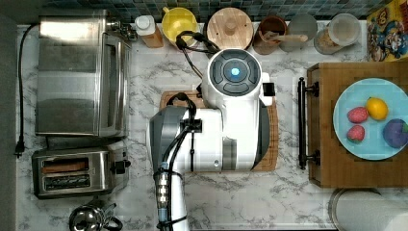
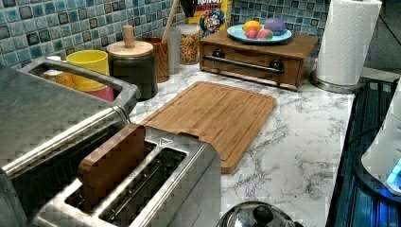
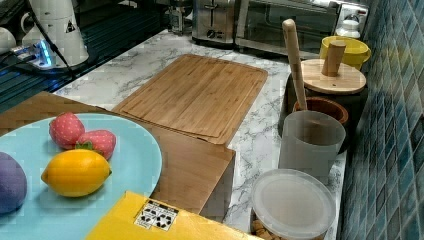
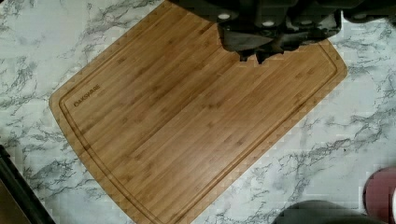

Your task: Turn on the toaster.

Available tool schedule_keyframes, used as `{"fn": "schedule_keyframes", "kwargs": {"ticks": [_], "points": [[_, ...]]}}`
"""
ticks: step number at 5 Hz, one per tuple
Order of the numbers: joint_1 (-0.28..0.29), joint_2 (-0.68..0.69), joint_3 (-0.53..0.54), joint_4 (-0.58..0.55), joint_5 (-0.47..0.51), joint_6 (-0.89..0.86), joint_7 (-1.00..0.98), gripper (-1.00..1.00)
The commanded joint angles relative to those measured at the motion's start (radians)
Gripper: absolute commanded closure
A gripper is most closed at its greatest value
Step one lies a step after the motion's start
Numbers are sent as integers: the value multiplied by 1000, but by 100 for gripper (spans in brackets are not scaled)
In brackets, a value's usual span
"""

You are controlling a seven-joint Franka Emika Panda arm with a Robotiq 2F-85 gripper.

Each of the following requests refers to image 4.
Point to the black appliance edge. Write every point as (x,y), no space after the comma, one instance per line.
(21,193)

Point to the bamboo cutting board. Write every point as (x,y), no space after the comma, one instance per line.
(165,119)

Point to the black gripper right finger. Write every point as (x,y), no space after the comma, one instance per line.
(290,42)

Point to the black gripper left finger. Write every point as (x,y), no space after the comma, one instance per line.
(245,44)

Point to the dark red cup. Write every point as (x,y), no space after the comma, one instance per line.
(378,194)

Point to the gray bowl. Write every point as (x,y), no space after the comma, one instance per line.
(322,212)

